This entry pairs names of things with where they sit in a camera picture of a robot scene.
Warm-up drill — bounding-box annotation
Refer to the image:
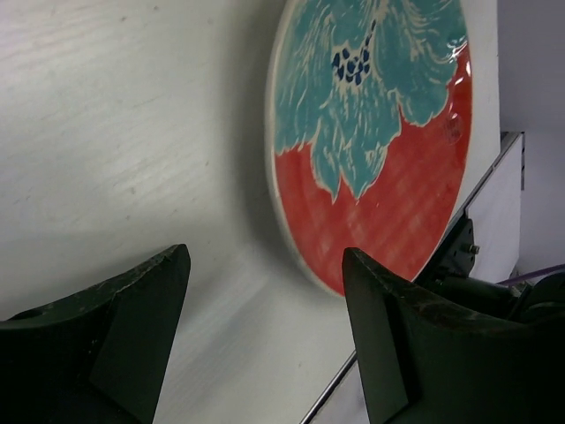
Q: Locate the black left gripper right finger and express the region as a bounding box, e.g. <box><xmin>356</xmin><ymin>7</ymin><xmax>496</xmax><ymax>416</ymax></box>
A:
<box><xmin>343</xmin><ymin>248</ymin><xmax>564</xmax><ymax>423</ymax></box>

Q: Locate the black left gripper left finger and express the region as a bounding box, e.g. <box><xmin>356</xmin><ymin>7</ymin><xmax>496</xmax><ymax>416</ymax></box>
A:
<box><xmin>1</xmin><ymin>244</ymin><xmax>191</xmax><ymax>423</ymax></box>

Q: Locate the red and teal plate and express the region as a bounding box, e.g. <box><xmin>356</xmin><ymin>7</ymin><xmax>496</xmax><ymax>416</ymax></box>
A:
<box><xmin>265</xmin><ymin>1</ymin><xmax>472</xmax><ymax>296</ymax></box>

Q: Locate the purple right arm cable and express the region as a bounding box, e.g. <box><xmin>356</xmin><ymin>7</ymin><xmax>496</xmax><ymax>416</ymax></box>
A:
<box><xmin>502</xmin><ymin>263</ymin><xmax>565</xmax><ymax>284</ymax></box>

